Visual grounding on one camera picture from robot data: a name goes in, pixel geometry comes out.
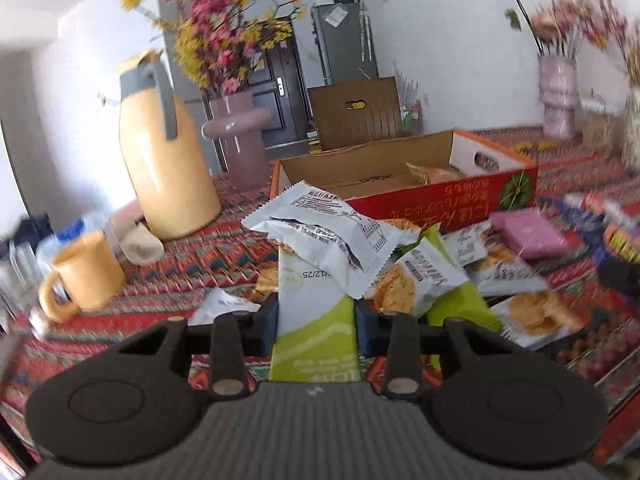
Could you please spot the yellow mug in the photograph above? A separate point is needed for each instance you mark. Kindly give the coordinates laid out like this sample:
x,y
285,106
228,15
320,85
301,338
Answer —
x,y
90,270

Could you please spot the pale pink pack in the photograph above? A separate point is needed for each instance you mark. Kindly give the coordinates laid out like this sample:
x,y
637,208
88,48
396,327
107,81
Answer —
x,y
127,215

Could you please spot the golden snack packet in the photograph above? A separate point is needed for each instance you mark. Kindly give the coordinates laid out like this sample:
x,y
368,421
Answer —
x,y
435,174

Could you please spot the yellow and pink blossom branches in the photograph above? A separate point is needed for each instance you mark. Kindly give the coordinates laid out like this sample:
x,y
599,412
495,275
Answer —
x,y
215,20

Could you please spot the beige vase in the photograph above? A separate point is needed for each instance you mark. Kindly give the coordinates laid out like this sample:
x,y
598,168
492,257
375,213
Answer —
x,y
632,130

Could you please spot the white cracker packet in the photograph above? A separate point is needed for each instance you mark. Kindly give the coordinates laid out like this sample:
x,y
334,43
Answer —
x,y
420,275
467,245
505,272
540,315
266,284

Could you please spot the orange cardboard box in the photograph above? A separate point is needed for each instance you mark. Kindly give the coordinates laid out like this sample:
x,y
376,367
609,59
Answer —
x,y
450,200

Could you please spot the black bag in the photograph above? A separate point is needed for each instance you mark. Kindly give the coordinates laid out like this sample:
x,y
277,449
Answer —
x,y
25,232

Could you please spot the clear glass cup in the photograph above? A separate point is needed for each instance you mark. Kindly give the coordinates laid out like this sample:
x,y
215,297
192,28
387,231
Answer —
x,y
17,275

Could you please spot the dried pink roses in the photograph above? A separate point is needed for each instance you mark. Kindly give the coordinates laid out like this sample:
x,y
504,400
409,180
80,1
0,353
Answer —
x,y
565,10

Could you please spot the pale dried grass bundle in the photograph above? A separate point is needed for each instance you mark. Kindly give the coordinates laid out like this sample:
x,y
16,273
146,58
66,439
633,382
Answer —
x,y
406,85

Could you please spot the flat white snack packet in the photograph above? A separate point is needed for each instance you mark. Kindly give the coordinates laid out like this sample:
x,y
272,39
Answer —
x,y
222,305

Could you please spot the pink snack packet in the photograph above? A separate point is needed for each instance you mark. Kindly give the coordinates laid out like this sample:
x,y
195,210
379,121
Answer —
x,y
530,232

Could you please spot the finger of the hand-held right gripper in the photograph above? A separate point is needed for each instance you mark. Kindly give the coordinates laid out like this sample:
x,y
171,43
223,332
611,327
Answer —
x,y
620,275

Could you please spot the glass jar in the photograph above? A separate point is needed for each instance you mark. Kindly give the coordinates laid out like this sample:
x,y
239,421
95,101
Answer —
x,y
602,122

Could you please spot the grey refrigerator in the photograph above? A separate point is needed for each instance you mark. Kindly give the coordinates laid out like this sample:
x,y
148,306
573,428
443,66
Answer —
x,y
345,50

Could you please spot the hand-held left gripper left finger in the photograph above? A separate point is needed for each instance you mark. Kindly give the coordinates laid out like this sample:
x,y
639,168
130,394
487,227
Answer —
x,y
266,317

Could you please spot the red berry print packet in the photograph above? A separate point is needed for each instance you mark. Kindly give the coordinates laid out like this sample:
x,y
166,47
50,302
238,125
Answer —
x,y
605,352

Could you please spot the colourful printed snack packet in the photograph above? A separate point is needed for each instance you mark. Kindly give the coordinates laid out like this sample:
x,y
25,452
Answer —
x,y
582,215

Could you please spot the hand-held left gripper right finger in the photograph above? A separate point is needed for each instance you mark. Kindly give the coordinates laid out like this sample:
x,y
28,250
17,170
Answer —
x,y
367,330

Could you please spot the green snack packet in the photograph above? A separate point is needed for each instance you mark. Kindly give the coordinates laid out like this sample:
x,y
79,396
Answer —
x,y
310,340
462,305

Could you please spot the yellow thermos jug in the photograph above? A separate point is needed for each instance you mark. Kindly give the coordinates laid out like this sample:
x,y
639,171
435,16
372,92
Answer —
x,y
165,170

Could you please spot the crumpled white tissue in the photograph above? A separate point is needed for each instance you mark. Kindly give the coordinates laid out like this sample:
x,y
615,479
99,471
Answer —
x,y
39,322

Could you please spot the dark entrance door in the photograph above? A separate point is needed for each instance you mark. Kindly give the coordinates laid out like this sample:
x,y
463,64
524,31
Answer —
x,y
287,120

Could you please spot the paper note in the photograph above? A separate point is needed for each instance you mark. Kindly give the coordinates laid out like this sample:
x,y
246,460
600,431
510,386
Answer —
x,y
336,17

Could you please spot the red orange snack packet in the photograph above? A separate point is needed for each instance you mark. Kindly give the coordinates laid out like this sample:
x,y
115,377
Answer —
x,y
622,245

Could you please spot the large white snack packet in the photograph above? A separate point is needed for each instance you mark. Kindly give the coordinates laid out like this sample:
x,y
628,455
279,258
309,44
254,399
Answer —
x,y
320,225

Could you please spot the blue white tissue pack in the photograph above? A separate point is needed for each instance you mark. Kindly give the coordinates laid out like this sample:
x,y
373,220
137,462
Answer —
x,y
70,237

